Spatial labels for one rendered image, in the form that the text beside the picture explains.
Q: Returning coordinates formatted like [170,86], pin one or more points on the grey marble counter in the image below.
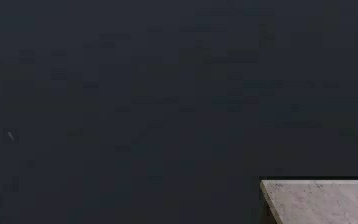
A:
[323,203]

